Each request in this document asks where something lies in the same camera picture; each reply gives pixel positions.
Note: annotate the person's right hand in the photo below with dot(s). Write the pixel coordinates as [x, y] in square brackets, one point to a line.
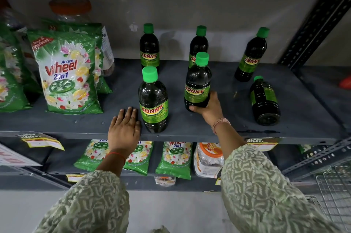
[209, 110]

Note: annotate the person's left hand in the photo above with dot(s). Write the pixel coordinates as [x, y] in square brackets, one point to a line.
[124, 131]

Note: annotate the person's left thumb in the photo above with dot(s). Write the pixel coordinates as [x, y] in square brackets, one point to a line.
[138, 130]

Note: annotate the person's right thumb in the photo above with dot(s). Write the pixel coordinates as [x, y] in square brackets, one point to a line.
[213, 97]

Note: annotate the person's left little finger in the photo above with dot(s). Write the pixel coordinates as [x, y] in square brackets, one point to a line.
[113, 123]

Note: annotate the person's left middle finger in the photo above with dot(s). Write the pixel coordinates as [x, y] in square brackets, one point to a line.
[128, 114]

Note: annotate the dark green-capped bottle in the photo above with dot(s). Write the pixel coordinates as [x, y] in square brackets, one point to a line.
[198, 84]
[197, 44]
[265, 102]
[251, 57]
[149, 48]
[153, 101]

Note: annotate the person's right forearm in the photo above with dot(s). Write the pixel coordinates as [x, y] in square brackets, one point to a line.
[263, 189]

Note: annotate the person's left forearm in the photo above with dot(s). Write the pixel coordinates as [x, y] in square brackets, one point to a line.
[90, 202]

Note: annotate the green floral detergent packet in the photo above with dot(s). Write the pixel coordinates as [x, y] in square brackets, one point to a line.
[92, 156]
[12, 76]
[64, 73]
[175, 160]
[139, 158]
[100, 57]

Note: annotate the red wrist thread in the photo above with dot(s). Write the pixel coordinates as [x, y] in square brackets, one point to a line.
[116, 154]

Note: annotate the grey metal shelf rack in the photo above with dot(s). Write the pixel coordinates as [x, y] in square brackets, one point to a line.
[192, 128]

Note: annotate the white and orange packet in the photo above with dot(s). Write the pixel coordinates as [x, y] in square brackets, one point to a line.
[208, 158]

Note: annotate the yellow shelf price tag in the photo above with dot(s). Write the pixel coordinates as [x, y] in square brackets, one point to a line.
[74, 178]
[218, 181]
[41, 140]
[262, 144]

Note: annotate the white paper sign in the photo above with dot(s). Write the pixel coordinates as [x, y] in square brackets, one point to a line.
[13, 156]

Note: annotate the small green packet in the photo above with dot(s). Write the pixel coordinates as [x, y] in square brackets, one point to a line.
[306, 149]

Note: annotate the clear jar with orange lid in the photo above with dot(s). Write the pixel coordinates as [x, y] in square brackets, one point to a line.
[70, 10]

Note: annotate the red plastic object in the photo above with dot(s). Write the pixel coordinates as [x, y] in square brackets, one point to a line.
[346, 82]

